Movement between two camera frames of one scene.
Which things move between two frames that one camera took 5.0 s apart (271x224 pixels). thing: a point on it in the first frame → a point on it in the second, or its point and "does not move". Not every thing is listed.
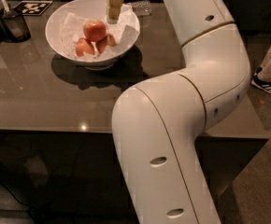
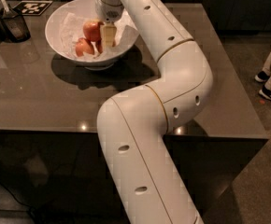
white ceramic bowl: (92, 7) does not move
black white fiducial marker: (32, 7) does not move
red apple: (94, 30) does not move
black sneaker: (259, 69) → (262, 77)
